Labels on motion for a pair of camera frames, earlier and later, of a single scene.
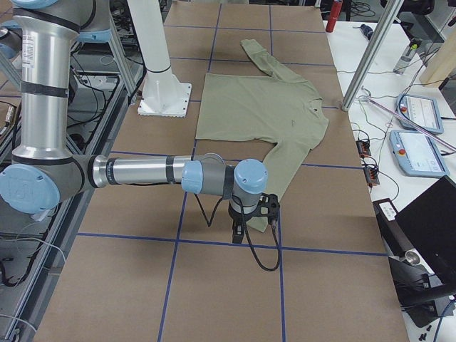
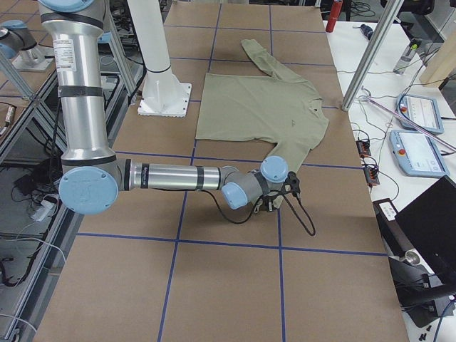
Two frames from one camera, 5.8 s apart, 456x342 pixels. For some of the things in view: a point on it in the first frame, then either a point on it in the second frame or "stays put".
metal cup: (412, 257) stays put
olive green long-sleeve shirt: (276, 108) stays put
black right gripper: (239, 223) → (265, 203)
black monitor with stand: (425, 274) stays put
